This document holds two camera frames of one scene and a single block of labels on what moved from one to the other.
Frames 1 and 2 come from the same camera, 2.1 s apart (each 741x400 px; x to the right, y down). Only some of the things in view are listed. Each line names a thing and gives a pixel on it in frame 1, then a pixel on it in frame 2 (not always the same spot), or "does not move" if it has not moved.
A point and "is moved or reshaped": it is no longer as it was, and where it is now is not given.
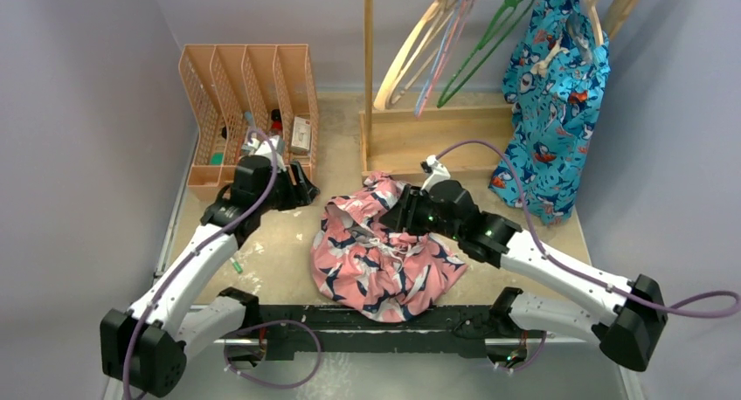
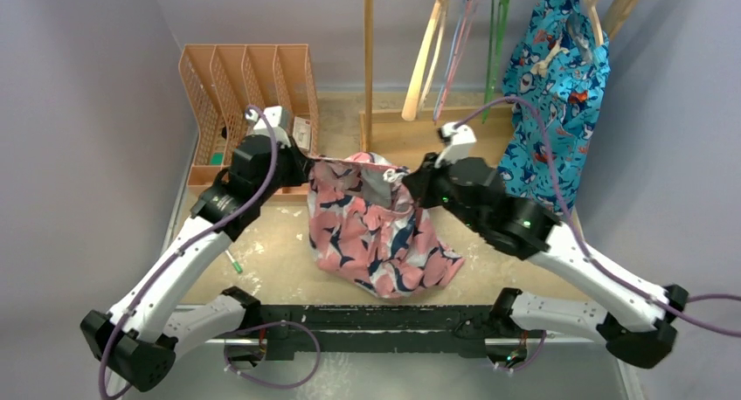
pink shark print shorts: x=361 y=261 is moved or reshaped
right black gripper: x=404 y=216 to x=421 y=182
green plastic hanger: x=451 y=88 to x=499 y=21
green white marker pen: x=236 y=265 does not move
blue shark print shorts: x=556 y=72 does not move
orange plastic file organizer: x=238 y=93 does not move
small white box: x=301 y=134 does not move
